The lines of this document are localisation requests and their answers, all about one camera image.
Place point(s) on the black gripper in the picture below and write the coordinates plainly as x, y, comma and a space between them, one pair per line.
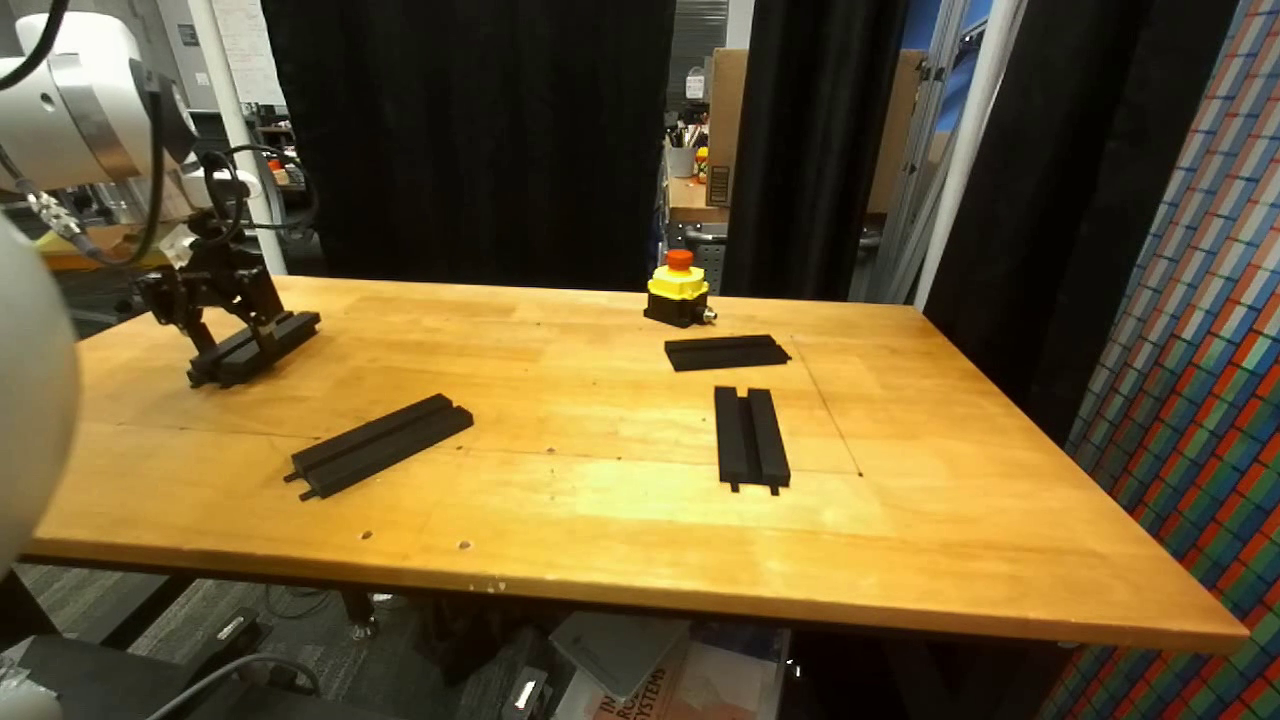
227, 244

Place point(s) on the black grooved track piece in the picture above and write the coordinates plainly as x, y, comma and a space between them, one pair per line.
380, 445
725, 354
246, 360
261, 339
750, 440

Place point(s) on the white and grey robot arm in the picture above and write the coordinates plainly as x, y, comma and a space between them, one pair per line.
65, 123

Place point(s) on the yellow emergency stop button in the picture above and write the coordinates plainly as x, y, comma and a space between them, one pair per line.
679, 286

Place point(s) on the brown cardboard box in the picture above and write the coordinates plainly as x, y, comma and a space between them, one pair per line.
725, 123

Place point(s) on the white box orange print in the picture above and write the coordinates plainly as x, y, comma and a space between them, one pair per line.
667, 681

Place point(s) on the white slanted post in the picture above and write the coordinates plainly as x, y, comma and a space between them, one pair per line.
248, 174

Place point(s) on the white frame beam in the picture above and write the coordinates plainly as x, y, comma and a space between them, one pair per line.
982, 104

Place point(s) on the multicoloured patterned wall panel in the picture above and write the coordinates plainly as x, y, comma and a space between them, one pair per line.
1203, 400

